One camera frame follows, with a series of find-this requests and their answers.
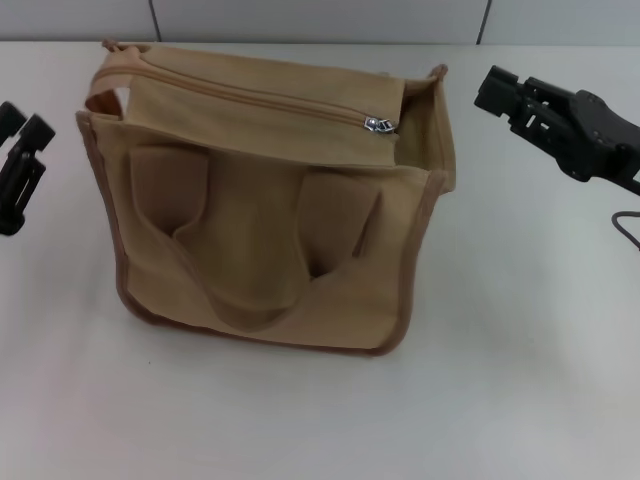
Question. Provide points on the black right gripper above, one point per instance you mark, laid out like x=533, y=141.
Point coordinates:
x=620, y=135

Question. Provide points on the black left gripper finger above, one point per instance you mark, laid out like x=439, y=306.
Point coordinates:
x=27, y=170
x=10, y=122

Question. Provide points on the silver metal zipper pull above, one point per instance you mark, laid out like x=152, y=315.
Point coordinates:
x=377, y=125

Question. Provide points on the khaki canvas food bag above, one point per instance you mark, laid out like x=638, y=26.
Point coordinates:
x=260, y=225

